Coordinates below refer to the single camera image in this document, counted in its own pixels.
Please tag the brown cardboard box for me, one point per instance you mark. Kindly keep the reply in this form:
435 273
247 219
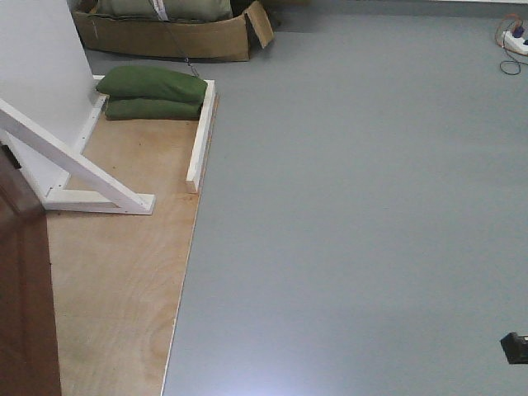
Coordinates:
228 40

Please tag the green far bottom sandbag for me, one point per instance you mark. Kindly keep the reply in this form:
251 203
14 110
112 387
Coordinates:
151 109

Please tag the green sandbag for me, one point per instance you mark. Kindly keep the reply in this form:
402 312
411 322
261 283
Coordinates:
151 109
152 82

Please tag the white far diagonal brace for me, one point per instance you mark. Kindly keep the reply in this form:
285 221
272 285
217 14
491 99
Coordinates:
108 194

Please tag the white door frame panel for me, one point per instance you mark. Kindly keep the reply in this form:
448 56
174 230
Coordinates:
45 74

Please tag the grey-green sack in box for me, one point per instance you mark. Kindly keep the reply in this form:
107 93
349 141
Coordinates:
205 11

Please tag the black robot body corner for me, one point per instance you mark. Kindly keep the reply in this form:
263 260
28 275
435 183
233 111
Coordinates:
515 346

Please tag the brown wooden door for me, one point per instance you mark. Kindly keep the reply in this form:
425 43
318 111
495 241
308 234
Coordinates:
29 350

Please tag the white power strip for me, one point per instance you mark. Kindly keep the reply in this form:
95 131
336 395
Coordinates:
515 44

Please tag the plywood base platform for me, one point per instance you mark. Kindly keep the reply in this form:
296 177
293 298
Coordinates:
117 278

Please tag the green far top sandbag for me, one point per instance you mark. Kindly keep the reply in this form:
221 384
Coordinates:
152 82

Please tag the white far edge rail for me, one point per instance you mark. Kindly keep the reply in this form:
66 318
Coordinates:
196 166

